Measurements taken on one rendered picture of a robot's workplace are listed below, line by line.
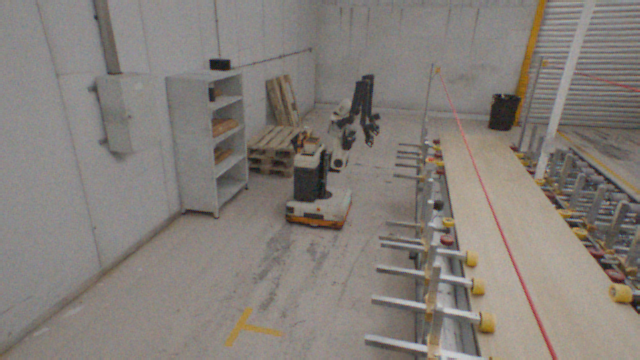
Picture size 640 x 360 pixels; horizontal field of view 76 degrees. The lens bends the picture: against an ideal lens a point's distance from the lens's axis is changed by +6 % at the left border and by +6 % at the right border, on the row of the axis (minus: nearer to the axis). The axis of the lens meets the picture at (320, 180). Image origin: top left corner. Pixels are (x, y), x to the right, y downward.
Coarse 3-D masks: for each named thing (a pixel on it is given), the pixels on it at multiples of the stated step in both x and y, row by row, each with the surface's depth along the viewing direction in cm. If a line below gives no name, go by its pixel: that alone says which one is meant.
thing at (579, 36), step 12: (588, 0) 297; (588, 12) 299; (576, 36) 306; (576, 48) 308; (576, 60) 311; (564, 72) 318; (564, 84) 318; (564, 96) 321; (552, 120) 329; (552, 132) 333; (540, 156) 344; (540, 168) 345
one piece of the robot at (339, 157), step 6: (330, 120) 400; (330, 126) 402; (330, 132) 411; (336, 132) 409; (342, 132) 408; (336, 138) 413; (336, 144) 415; (342, 144) 420; (336, 150) 413; (342, 150) 412; (336, 156) 416; (342, 156) 415; (348, 156) 428; (336, 162) 418; (342, 162) 416; (336, 168) 421; (342, 168) 419
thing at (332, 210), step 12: (336, 192) 456; (348, 192) 458; (288, 204) 429; (300, 204) 426; (312, 204) 425; (324, 204) 425; (336, 204) 425; (348, 204) 447; (288, 216) 434; (300, 216) 431; (312, 216) 426; (324, 216) 423; (336, 216) 420
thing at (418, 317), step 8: (416, 168) 419; (416, 184) 377; (416, 192) 360; (416, 200) 342; (416, 208) 328; (416, 216) 314; (416, 232) 292; (416, 256) 261; (416, 264) 252; (416, 280) 236; (416, 288) 229; (416, 296) 223; (416, 312) 210; (416, 320) 205; (416, 328) 200; (416, 336) 195
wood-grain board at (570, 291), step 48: (480, 144) 436; (480, 192) 312; (528, 192) 315; (480, 240) 243; (528, 240) 245; (576, 240) 248; (528, 288) 201; (576, 288) 203; (480, 336) 169; (528, 336) 171; (576, 336) 173; (624, 336) 175
